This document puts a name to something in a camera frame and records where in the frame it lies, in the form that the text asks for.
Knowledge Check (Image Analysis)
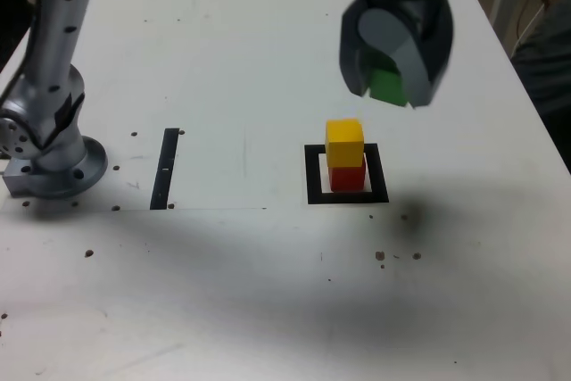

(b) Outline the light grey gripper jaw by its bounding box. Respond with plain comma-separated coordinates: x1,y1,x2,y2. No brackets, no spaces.
359,0,456,111

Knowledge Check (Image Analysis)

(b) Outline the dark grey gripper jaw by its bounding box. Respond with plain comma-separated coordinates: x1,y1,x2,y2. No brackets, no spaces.
338,0,374,98

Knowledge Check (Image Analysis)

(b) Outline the green cube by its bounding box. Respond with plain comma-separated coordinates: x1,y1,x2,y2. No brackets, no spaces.
369,53,408,108

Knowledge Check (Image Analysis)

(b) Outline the yellow cube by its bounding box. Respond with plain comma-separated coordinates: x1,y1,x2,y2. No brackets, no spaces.
325,118,365,168

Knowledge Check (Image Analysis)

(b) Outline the red cube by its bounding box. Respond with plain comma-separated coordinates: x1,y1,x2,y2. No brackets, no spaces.
329,155,368,193

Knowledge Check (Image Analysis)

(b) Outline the black tape square outline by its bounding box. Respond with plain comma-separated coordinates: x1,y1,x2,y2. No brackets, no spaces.
303,143,390,205

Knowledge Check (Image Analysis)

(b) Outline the person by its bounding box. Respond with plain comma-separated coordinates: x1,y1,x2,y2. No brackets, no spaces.
510,0,571,141

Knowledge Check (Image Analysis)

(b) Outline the black tape strip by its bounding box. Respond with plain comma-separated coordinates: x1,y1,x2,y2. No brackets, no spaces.
149,128,180,211

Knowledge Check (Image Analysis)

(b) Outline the white hanging cable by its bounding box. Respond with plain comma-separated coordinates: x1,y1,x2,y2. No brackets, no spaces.
511,0,548,57

